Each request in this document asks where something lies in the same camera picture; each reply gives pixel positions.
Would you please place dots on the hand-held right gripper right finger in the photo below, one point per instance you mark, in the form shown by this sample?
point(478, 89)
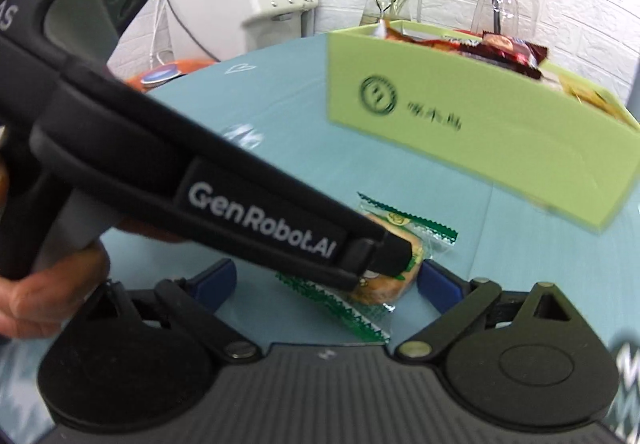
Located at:
point(440, 286)

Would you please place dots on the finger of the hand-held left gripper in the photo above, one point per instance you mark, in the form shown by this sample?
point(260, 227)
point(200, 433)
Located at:
point(385, 249)

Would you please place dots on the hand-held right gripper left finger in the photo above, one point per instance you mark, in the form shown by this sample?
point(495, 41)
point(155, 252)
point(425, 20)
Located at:
point(215, 284)

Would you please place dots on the green pastry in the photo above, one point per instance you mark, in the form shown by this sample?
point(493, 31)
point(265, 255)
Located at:
point(387, 291)

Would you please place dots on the green cardboard box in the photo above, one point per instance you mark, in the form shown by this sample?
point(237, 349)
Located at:
point(475, 124)

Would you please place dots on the person's left hand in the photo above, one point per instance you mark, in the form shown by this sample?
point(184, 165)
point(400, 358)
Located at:
point(50, 296)

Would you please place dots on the blue round lid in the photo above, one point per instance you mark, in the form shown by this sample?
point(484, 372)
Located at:
point(162, 73)

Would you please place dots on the teal patterned tablecloth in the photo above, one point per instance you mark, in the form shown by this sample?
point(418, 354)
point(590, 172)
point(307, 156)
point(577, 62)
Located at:
point(280, 124)

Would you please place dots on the dark brown snack packet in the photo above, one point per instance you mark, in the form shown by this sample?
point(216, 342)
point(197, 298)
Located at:
point(500, 50)

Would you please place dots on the glass pitcher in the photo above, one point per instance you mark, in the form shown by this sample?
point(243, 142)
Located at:
point(520, 9)

